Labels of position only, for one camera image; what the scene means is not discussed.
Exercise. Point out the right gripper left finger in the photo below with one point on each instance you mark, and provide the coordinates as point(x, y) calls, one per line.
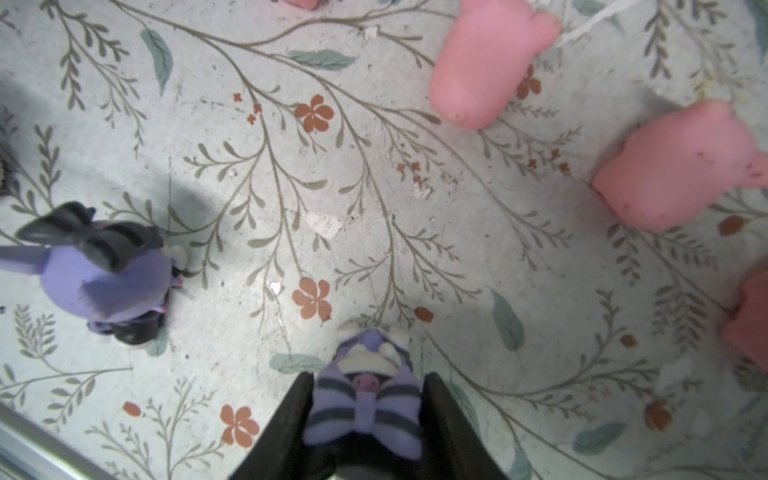
point(280, 453)

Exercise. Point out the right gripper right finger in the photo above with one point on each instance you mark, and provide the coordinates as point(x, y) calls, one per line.
point(451, 447)

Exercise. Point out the purple striped toy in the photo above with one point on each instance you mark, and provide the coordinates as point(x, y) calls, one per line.
point(368, 388)

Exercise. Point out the floral patterned mat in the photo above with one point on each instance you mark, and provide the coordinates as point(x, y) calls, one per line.
point(295, 157)

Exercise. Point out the pink plastic toy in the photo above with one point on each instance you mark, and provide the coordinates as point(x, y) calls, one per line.
point(484, 58)
point(673, 168)
point(306, 5)

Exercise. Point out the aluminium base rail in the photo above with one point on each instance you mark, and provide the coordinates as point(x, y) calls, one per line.
point(29, 452)

